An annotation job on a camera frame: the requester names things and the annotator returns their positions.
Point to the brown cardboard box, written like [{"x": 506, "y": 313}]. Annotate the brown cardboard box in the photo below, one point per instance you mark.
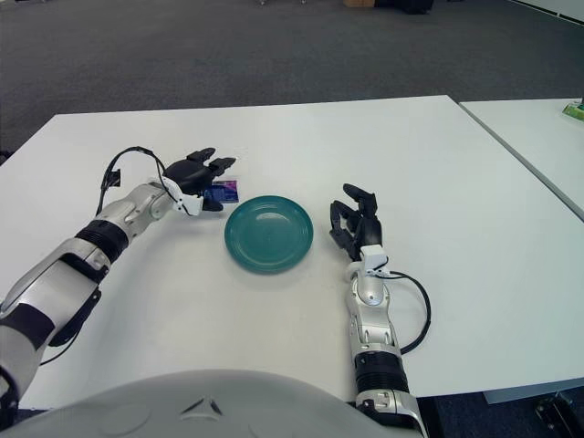
[{"x": 360, "y": 3}]

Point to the grey robot torso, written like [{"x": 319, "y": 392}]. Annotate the grey robot torso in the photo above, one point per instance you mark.
[{"x": 137, "y": 410}]

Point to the black table foot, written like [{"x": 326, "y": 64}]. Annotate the black table foot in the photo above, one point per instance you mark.
[{"x": 554, "y": 409}]

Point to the purple blue gum pack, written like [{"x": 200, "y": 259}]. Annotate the purple blue gum pack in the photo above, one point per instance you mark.
[{"x": 226, "y": 191}]

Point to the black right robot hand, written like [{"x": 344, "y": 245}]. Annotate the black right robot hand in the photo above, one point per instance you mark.
[{"x": 370, "y": 230}]

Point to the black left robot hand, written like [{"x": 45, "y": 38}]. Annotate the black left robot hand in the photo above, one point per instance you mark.
[{"x": 189, "y": 175}]

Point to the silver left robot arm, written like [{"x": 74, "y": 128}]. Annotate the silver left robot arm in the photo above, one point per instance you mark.
[{"x": 50, "y": 278}]

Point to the green box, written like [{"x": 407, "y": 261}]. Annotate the green box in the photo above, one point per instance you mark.
[{"x": 574, "y": 110}]

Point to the teal round plate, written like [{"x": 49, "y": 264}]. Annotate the teal round plate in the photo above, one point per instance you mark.
[{"x": 269, "y": 235}]

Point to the grey table frame beam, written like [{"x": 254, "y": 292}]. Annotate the grey table frame beam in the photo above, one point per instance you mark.
[{"x": 534, "y": 393}]

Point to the black bulky floor object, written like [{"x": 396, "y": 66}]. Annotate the black bulky floor object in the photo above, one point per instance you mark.
[{"x": 406, "y": 4}]

